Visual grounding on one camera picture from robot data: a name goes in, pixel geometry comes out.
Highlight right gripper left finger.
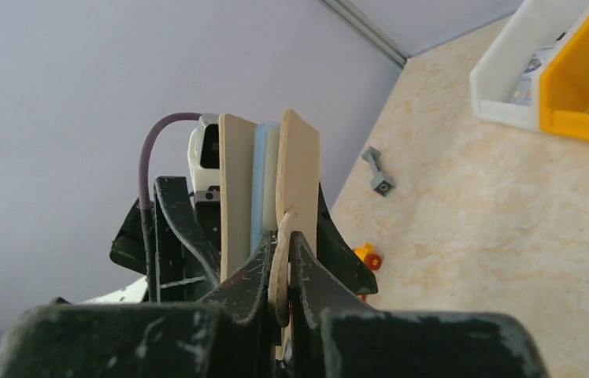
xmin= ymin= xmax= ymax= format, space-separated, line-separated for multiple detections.
xmin=0 ymin=232 xmax=276 ymax=377

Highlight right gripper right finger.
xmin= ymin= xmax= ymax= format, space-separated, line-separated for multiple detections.
xmin=290 ymin=232 xmax=549 ymax=377

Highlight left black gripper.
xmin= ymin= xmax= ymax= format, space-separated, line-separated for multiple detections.
xmin=109 ymin=176 xmax=220 ymax=302

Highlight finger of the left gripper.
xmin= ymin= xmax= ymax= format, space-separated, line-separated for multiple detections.
xmin=317 ymin=185 xmax=378 ymax=295

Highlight beige card holder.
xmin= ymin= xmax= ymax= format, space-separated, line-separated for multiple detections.
xmin=219 ymin=109 xmax=320 ymax=357

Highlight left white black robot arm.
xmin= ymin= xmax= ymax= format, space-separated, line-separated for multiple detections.
xmin=91 ymin=176 xmax=278 ymax=303

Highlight yellow red toy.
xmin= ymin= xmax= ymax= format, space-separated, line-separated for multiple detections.
xmin=353 ymin=242 xmax=383 ymax=302

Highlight grey dumbbell-shaped part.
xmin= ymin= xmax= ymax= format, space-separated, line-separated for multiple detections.
xmin=361 ymin=146 xmax=395 ymax=197

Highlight white plastic bin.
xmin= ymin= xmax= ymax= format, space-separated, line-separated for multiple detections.
xmin=469 ymin=1 xmax=589 ymax=132

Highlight papers in white bin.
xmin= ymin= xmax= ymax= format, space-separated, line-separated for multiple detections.
xmin=506 ymin=31 xmax=566 ymax=106

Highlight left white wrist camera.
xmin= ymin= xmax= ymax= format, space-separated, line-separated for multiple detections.
xmin=187 ymin=113 xmax=220 ymax=203

